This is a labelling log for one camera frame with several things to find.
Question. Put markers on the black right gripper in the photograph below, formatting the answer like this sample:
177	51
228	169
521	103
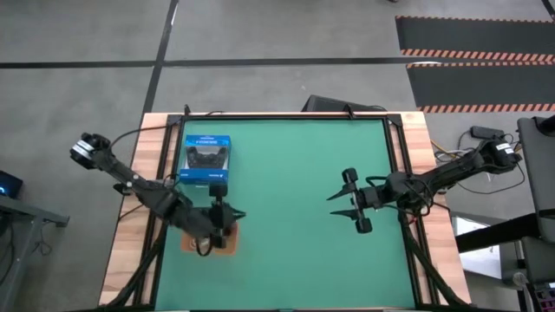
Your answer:
373	197

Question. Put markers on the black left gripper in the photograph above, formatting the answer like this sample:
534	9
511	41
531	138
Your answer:
217	219

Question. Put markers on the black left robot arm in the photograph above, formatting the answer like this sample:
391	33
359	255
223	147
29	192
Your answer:
143	190

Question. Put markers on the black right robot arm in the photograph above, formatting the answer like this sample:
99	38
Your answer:
451	173

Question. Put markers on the orange cardboard box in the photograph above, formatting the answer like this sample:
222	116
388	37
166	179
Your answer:
232	242

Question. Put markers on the green table mat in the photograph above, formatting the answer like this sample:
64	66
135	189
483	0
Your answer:
295	260

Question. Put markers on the blue game controller box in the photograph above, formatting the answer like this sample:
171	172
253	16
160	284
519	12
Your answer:
207	143

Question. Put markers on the black beam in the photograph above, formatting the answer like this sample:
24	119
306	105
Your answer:
494	234

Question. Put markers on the black power adapter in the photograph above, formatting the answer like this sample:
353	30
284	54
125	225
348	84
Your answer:
483	131

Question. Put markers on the black mat orange striped edge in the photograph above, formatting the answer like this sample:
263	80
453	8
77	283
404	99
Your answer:
472	37
481	86

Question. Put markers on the grey equipment panel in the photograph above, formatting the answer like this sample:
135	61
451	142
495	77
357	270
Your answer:
537	173

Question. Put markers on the grey desk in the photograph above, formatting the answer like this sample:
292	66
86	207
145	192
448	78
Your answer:
30	212

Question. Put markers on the black device blue light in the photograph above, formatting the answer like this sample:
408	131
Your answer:
8	184

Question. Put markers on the black aluminium table frame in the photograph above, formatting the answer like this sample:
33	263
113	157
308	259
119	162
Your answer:
282	116

